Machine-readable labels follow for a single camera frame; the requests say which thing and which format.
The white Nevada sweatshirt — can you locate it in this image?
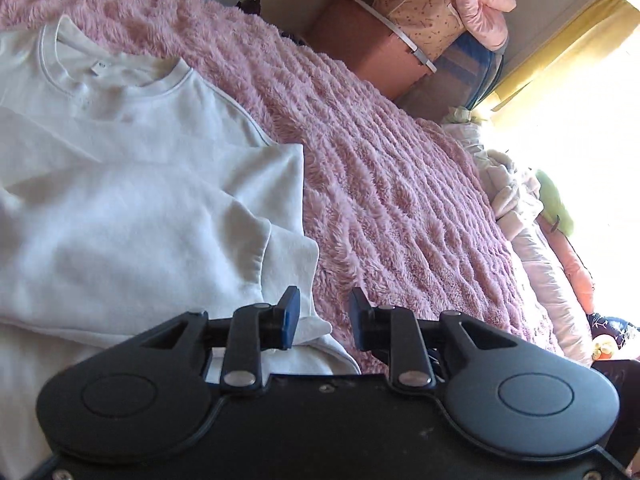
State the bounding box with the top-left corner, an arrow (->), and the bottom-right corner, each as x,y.
1,16 -> 358,479

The pink fluffy blanket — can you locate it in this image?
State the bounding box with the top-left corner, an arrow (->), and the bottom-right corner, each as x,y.
1,0 -> 560,373

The green plush toy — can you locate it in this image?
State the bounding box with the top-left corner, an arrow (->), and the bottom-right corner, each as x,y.
536,170 -> 575,237

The brown plastic storage bin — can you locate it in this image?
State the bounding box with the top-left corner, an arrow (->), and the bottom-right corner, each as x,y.
305,0 -> 433,101

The patterned beige fabric box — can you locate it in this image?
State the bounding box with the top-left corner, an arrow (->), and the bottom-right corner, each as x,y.
362,0 -> 465,62

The yellow curtain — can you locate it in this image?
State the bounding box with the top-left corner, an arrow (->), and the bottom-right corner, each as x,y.
475,0 -> 639,117

